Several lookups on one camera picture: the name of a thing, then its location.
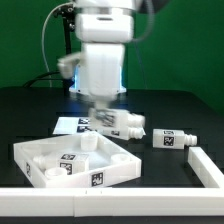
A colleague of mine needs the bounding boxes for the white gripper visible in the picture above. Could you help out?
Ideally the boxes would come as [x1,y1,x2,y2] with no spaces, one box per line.
[79,42,126,101]

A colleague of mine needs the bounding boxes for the white square tabletop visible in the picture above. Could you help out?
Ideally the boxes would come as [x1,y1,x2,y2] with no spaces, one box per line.
[14,132,141,188]

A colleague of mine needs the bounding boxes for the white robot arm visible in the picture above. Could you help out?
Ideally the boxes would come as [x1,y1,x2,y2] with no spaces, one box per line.
[69,0,154,103]

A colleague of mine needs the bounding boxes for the white marker sheet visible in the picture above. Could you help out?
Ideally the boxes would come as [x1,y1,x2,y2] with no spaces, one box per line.
[53,117,91,135]

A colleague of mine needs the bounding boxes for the white right fence bar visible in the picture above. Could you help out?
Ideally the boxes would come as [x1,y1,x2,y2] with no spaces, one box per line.
[188,147,224,189]

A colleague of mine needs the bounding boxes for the white fence bar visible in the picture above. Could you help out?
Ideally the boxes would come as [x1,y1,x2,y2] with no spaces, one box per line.
[0,188,224,217]
[188,147,224,189]

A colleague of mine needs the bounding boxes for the white front fence bar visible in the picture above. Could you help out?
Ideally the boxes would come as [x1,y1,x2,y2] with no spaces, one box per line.
[0,188,224,217]

